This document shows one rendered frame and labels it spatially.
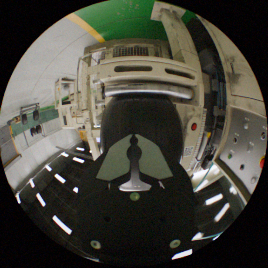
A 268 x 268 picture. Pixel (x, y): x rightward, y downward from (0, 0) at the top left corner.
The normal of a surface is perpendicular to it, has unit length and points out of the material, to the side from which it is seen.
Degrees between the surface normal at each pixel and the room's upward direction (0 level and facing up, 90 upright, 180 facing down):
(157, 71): 90
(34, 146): 90
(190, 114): 90
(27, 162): 90
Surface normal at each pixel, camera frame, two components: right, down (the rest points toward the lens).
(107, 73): 0.00, 0.35
